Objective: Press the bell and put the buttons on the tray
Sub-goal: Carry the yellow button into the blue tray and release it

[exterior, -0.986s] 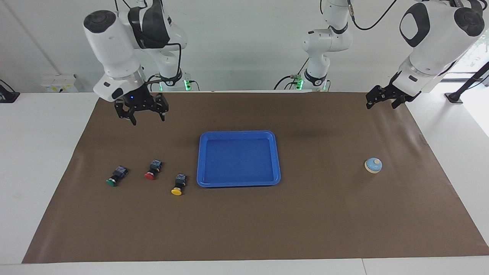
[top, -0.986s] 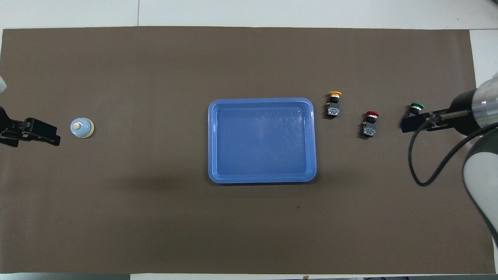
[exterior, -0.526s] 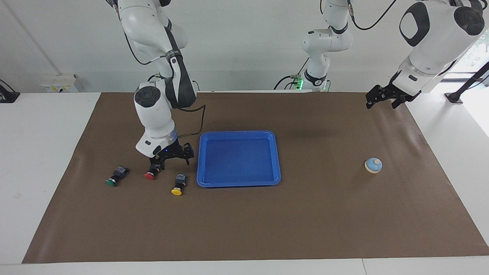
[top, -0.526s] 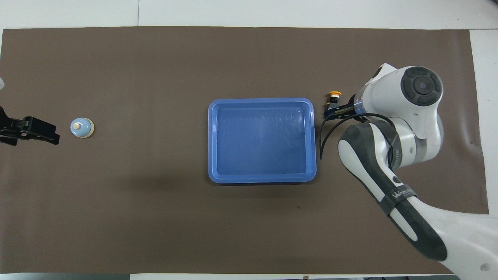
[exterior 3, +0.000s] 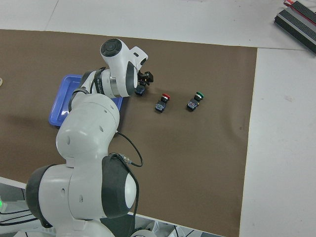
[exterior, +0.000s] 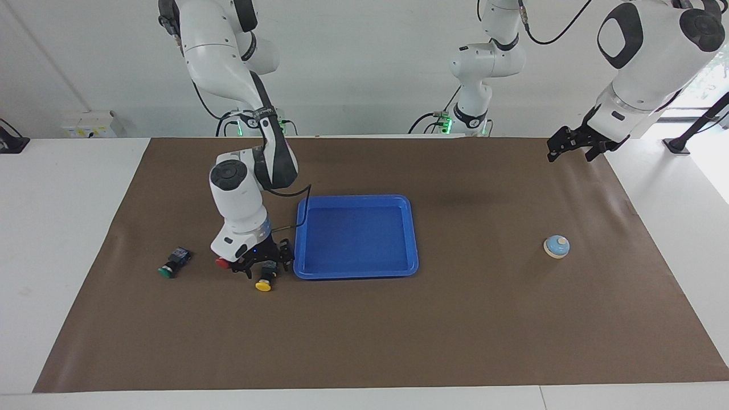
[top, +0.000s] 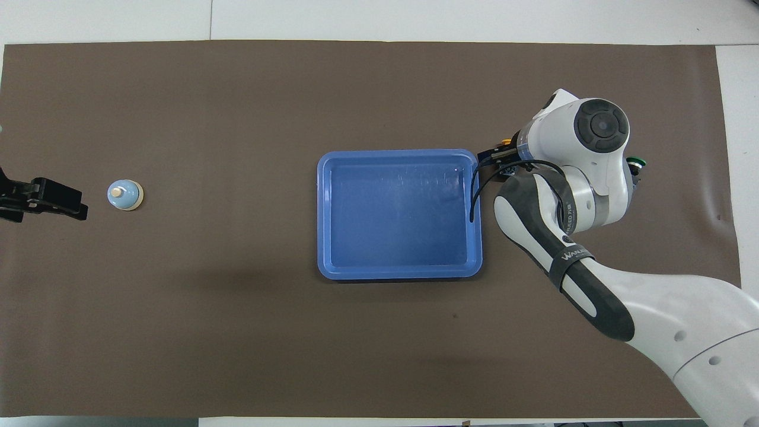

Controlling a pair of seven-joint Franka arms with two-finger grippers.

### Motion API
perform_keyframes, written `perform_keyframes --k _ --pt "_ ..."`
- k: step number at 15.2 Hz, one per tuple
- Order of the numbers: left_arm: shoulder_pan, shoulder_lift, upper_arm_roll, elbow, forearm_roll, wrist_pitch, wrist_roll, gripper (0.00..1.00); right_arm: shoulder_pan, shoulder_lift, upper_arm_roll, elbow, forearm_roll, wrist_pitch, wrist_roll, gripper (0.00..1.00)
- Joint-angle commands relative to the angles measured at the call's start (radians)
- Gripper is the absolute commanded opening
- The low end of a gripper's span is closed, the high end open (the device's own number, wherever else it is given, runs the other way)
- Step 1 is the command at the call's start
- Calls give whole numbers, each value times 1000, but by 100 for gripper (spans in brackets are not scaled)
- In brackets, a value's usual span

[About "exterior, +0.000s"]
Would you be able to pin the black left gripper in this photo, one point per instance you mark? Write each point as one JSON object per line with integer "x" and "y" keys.
{"x": 592, "y": 139}

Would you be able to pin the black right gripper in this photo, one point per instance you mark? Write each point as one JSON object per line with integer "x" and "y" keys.
{"x": 261, "y": 254}

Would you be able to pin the yellow push button switch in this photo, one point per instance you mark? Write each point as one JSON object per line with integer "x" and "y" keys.
{"x": 263, "y": 285}

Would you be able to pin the red push button switch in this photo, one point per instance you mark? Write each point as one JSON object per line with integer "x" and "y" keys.
{"x": 222, "y": 263}

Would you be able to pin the green push button switch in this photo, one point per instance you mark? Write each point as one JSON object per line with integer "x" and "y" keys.
{"x": 171, "y": 266}

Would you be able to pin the small blue white knob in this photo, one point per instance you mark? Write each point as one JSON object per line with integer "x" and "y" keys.
{"x": 557, "y": 247}

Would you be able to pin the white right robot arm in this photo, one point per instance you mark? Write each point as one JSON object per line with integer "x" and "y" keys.
{"x": 239, "y": 199}

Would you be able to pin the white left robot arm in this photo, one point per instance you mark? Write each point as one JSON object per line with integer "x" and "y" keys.
{"x": 649, "y": 68}

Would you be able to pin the blue plastic tray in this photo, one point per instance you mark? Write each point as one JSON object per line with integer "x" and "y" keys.
{"x": 356, "y": 239}

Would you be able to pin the black stand with foot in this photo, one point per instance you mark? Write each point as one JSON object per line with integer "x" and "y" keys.
{"x": 678, "y": 145}

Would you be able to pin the brown paper table mat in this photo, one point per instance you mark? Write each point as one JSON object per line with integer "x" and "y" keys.
{"x": 398, "y": 330}

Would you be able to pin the bright glass window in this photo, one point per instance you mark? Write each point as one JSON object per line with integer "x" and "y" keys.
{"x": 715, "y": 80}

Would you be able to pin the white wall socket box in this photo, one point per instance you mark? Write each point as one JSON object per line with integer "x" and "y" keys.
{"x": 91, "y": 126}

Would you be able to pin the black clamp mount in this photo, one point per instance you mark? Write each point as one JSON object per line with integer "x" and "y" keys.
{"x": 12, "y": 143}

